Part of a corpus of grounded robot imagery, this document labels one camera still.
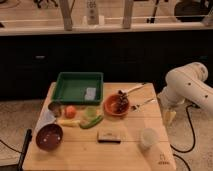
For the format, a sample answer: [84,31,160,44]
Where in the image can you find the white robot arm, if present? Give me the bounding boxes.
[157,62,213,125]

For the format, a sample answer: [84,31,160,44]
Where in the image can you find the dark grapes in bowl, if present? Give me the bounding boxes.
[116,91,128,113]

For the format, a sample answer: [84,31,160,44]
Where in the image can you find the orange bowl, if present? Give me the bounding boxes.
[103,94,130,117]

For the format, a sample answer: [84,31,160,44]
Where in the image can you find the purple bowl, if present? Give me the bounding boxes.
[36,124,63,151]

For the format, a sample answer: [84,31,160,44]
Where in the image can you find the white plastic cup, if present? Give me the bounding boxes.
[139,128,159,150]

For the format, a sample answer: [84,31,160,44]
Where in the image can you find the metal fork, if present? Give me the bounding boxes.
[130,98,155,111]

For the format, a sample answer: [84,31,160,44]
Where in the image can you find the light green toy cup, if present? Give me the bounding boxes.
[85,106,97,118]

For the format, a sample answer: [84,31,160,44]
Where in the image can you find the green toy pepper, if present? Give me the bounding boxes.
[79,115,103,129]

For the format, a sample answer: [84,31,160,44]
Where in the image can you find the orange toy tomato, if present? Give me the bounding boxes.
[65,105,76,119]

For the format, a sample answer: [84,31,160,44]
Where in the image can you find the yellow toy corn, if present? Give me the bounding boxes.
[57,119,80,127]

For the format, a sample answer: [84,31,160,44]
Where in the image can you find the green plastic tray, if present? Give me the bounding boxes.
[52,72,103,105]

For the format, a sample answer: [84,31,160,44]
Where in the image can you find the small metal cup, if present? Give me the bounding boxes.
[48,102,61,117]

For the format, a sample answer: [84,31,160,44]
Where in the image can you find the black bar left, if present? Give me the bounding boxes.
[17,129,32,171]

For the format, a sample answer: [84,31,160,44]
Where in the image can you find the black cable right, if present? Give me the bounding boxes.
[169,103,201,171]

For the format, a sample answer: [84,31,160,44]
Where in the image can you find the white handled brush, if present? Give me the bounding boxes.
[118,83,145,96]

